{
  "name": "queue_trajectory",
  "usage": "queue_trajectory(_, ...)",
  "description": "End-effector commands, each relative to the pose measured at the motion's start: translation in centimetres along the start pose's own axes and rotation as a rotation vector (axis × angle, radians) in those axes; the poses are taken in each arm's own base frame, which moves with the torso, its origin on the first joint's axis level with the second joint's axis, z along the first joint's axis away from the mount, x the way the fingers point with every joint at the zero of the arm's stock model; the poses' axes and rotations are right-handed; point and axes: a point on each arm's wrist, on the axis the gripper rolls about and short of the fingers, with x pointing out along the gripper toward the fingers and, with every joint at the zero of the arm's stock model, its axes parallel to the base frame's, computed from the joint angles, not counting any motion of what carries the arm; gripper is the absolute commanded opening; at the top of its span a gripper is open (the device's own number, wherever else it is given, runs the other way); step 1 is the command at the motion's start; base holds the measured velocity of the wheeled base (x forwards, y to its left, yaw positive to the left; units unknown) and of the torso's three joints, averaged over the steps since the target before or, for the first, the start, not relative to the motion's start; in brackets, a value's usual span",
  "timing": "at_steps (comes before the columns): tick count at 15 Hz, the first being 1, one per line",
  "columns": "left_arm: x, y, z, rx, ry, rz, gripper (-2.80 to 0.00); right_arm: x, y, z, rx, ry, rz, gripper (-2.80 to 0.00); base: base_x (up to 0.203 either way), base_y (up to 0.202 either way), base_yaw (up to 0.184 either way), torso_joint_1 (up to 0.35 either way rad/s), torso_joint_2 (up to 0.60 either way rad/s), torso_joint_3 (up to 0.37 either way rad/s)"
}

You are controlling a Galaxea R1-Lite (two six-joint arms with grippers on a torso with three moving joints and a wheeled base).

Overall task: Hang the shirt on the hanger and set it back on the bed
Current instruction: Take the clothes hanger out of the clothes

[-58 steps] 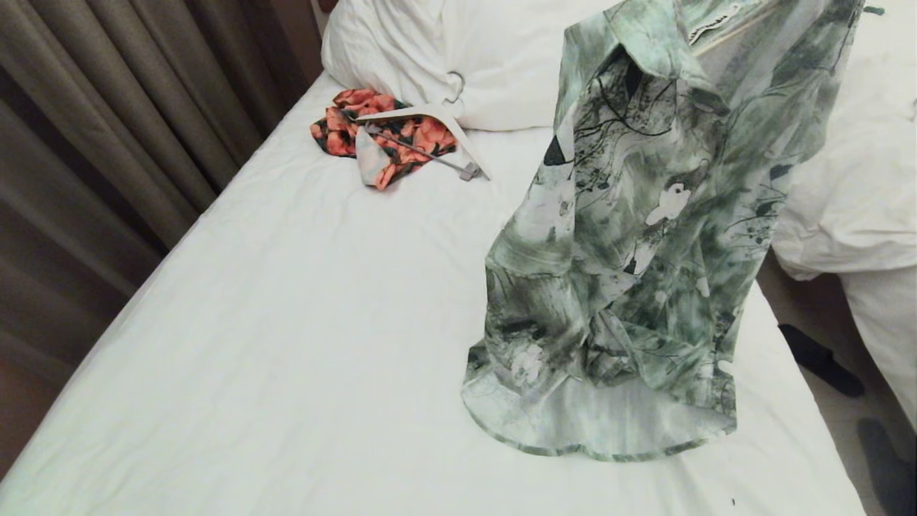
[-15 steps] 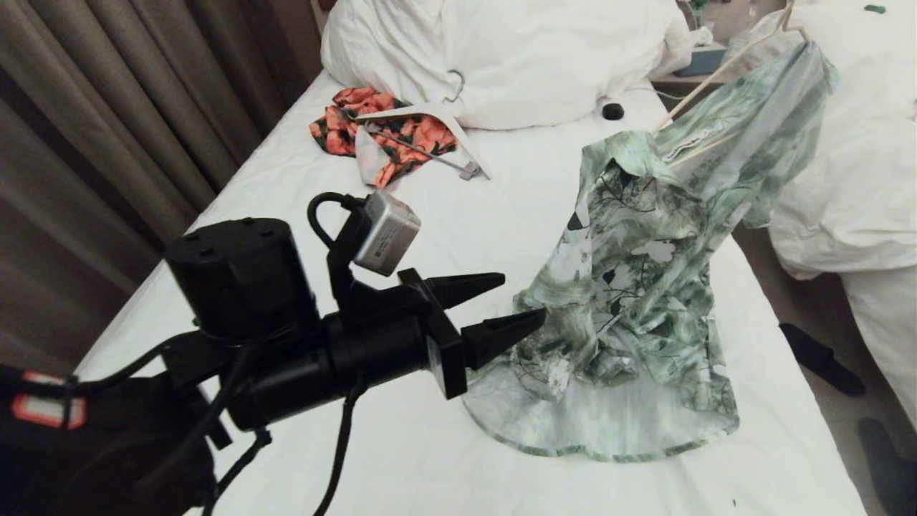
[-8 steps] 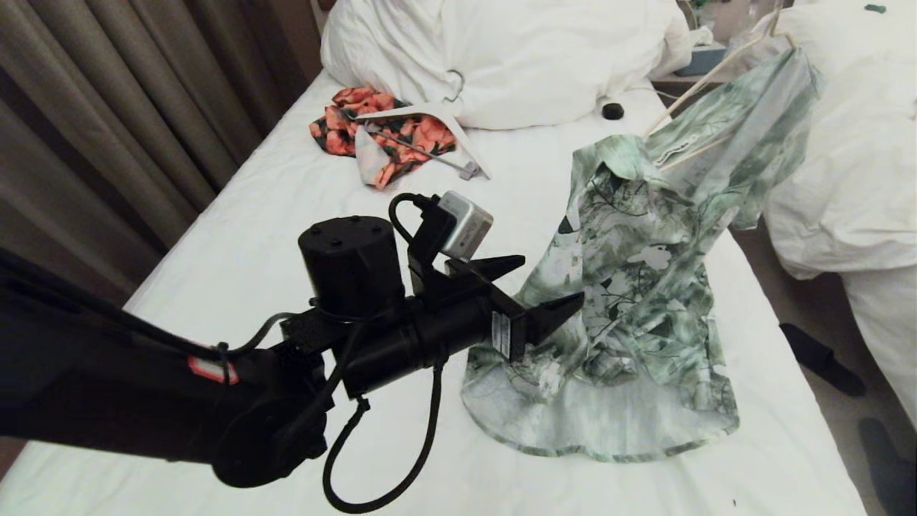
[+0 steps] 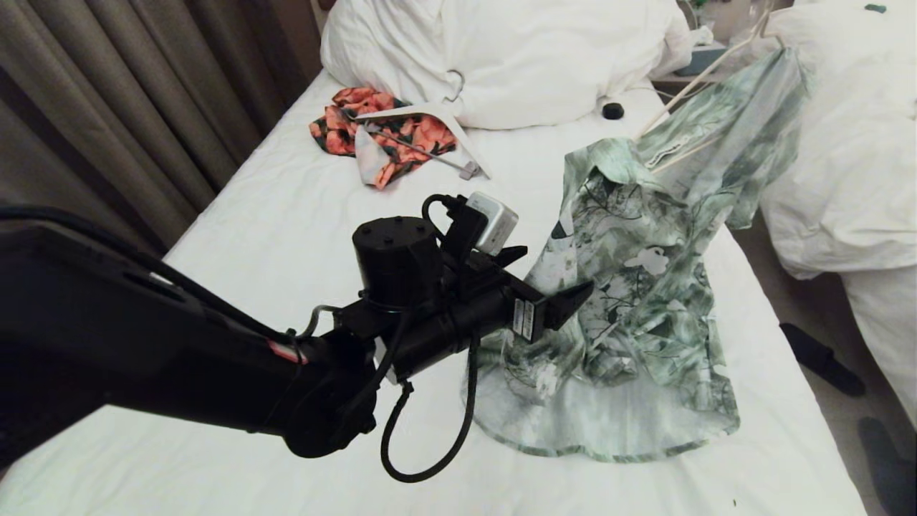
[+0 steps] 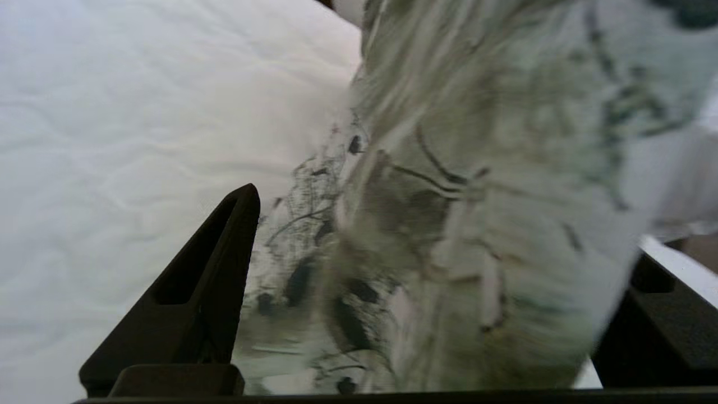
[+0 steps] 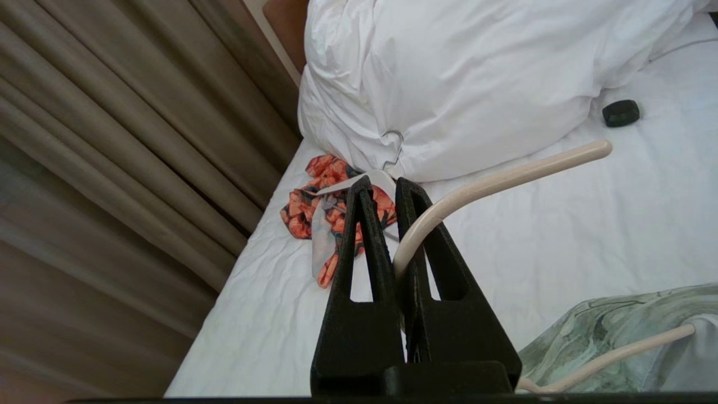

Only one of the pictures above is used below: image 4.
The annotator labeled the small green plant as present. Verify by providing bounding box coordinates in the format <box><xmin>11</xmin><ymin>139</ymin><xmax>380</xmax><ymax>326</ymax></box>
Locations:
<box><xmin>677</xmin><ymin>0</ymin><xmax>714</xmax><ymax>31</ymax></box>

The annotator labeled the black left camera cable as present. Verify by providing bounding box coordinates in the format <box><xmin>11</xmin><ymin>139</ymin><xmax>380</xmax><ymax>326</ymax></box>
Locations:
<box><xmin>380</xmin><ymin>333</ymin><xmax>482</xmax><ymax>483</ymax></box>

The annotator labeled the orange floral garment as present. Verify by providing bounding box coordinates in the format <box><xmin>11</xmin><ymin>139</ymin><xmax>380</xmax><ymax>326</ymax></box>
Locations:
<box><xmin>309</xmin><ymin>87</ymin><xmax>458</xmax><ymax>191</ymax></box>

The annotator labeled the white plastic hanger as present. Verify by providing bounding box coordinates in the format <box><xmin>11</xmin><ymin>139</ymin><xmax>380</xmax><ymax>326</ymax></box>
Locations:
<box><xmin>356</xmin><ymin>70</ymin><xmax>492</xmax><ymax>180</ymax></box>

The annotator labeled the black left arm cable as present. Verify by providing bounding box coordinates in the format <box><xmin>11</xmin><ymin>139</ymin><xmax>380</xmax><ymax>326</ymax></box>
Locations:
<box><xmin>358</xmin><ymin>310</ymin><xmax>420</xmax><ymax>424</ymax></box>

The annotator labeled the green floral button shirt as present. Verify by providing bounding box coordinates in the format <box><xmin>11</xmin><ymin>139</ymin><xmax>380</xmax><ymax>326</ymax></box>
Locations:
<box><xmin>462</xmin><ymin>47</ymin><xmax>810</xmax><ymax>463</ymax></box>

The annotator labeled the neighbouring bed white sheet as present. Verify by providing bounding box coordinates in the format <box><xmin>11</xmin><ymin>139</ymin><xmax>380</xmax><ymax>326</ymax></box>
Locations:
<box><xmin>838</xmin><ymin>267</ymin><xmax>917</xmax><ymax>431</ymax></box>

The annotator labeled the black slipper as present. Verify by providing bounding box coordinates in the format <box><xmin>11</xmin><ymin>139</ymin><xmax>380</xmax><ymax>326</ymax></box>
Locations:
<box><xmin>779</xmin><ymin>322</ymin><xmax>868</xmax><ymax>397</ymax></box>
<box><xmin>860</xmin><ymin>418</ymin><xmax>917</xmax><ymax>516</ymax></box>

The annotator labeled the bed with white sheet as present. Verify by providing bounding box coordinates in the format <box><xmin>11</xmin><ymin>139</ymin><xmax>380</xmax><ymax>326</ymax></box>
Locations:
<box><xmin>0</xmin><ymin>68</ymin><xmax>868</xmax><ymax>516</ymax></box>

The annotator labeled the white pillow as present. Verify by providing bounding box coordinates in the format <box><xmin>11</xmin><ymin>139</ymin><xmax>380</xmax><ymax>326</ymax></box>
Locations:
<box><xmin>320</xmin><ymin>0</ymin><xmax>694</xmax><ymax>131</ymax></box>

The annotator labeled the white crumpled duvet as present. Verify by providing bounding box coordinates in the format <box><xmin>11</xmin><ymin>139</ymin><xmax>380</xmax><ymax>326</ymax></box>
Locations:
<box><xmin>731</xmin><ymin>0</ymin><xmax>917</xmax><ymax>282</ymax></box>

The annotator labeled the black camera plug cable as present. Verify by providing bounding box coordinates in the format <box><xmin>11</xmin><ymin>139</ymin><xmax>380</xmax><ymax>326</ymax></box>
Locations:
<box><xmin>421</xmin><ymin>192</ymin><xmax>470</xmax><ymax>234</ymax></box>

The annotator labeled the blue tissue box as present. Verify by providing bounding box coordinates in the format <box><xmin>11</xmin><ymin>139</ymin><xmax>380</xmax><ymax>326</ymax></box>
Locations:
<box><xmin>673</xmin><ymin>42</ymin><xmax>727</xmax><ymax>77</ymax></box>

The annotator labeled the wooden nightstand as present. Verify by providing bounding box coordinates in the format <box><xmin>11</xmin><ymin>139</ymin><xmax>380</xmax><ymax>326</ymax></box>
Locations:
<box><xmin>650</xmin><ymin>66</ymin><xmax>769</xmax><ymax>137</ymax></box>

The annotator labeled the white cable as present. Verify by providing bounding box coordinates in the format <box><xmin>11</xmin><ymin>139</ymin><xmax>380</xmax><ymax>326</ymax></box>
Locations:
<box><xmin>629</xmin><ymin>81</ymin><xmax>688</xmax><ymax>101</ymax></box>

